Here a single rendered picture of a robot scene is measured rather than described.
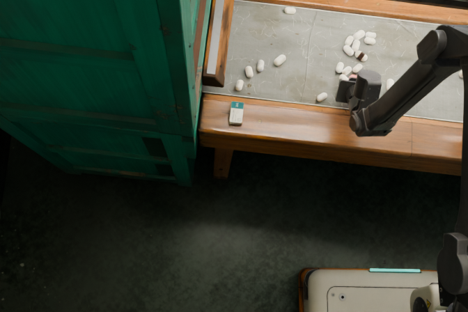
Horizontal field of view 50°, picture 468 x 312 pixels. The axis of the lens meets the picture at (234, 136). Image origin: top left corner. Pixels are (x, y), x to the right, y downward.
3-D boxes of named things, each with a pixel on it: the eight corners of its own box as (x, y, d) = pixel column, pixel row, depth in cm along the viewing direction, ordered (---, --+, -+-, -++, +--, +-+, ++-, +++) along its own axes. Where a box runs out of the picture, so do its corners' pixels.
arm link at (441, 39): (441, 50, 84) (499, 50, 86) (434, 20, 86) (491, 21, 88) (348, 140, 124) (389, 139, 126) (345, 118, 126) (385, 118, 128)
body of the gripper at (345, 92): (339, 76, 135) (342, 90, 129) (377, 81, 135) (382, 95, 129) (334, 98, 139) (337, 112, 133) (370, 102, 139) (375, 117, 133)
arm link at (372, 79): (354, 135, 122) (387, 134, 123) (364, 93, 115) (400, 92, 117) (338, 108, 131) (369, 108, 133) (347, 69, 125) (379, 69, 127)
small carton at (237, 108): (241, 125, 138) (242, 123, 136) (228, 123, 138) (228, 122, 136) (244, 104, 139) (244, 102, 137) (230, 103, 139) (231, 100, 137)
